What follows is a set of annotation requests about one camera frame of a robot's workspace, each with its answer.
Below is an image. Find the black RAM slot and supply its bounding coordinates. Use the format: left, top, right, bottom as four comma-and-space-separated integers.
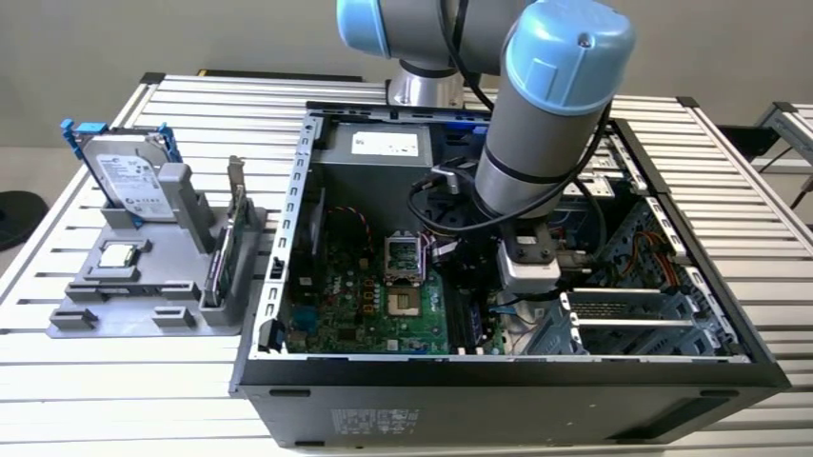
451, 289, 472, 356
443, 285, 464, 356

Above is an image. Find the metal socket cover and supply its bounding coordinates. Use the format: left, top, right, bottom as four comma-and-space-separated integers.
382, 229, 427, 286

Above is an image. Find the CPU socket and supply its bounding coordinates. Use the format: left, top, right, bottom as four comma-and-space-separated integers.
384, 284, 425, 319

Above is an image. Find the green motherboard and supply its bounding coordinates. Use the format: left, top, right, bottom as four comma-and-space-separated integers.
281, 204, 509, 356

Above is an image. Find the grey power supply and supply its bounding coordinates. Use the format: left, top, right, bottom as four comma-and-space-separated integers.
313, 121, 436, 234

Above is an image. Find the grey metal drive cage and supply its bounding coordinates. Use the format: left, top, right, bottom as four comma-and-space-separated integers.
551, 121, 649, 253

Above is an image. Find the silver disk bay cage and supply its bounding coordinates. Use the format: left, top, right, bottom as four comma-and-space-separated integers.
525, 285, 747, 358

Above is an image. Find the black PC case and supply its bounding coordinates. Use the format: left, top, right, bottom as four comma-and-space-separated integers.
226, 99, 792, 451

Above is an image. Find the black blue plastic tab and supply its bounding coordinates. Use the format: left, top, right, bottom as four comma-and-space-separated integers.
256, 318, 284, 353

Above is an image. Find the graphics card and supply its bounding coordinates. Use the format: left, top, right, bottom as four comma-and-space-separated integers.
200, 155, 256, 309

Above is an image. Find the grey parts rack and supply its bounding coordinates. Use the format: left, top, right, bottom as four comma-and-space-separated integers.
42, 188, 268, 342

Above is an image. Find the silver CPU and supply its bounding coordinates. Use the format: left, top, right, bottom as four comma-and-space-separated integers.
93, 245, 140, 271

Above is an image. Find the hard disk in blue carrier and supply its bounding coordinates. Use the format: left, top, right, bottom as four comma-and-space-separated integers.
59, 121, 185, 229

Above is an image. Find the black round stand base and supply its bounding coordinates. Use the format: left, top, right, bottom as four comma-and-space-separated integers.
0, 189, 50, 252

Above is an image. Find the red black twisted wire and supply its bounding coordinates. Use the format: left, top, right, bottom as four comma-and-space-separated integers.
325, 205, 376, 254

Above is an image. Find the orange red wire bundle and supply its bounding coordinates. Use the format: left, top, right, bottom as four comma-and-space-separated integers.
617, 230, 687, 292

